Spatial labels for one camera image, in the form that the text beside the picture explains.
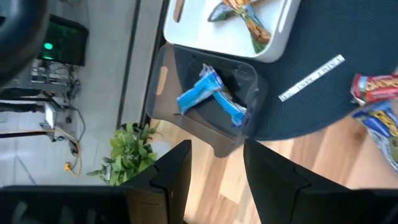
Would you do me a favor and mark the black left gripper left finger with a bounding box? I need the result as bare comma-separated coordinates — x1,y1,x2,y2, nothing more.
124,139,193,224

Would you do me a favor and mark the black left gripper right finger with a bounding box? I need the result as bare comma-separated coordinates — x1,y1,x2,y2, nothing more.
243,139,346,224

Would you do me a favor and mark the blue granola bar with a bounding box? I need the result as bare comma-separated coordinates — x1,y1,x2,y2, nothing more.
352,101,398,172
212,88,249,128
176,63,225,116

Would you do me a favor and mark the red chocolate chip granola bar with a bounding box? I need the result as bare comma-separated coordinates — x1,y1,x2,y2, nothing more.
350,73,398,106

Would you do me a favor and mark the green orange granola bar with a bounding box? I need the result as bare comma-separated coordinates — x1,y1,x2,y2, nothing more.
207,0,265,23
223,0,272,54

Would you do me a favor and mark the green leafy plant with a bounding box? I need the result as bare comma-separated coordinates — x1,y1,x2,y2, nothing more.
86,121,161,187

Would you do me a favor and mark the grey translucent plastic bin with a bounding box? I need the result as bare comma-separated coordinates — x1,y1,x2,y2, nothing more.
145,42,268,159

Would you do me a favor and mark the white label strip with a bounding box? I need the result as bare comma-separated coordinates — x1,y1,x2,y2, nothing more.
278,54,346,103

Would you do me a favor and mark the small white box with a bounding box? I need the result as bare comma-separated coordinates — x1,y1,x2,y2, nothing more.
43,101,58,129

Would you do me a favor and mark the white plastic bin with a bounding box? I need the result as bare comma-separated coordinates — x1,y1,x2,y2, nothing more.
163,0,302,63

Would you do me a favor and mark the dark blue round mat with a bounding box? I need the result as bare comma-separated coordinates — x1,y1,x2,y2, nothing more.
174,0,398,141

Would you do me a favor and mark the black electronics box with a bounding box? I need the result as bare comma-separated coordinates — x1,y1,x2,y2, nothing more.
37,14,90,67

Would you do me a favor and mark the yellow floor cable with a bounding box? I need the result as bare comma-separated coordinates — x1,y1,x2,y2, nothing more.
0,129,83,177

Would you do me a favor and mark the black stand frame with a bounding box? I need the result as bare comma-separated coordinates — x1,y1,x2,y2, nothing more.
0,88,63,113

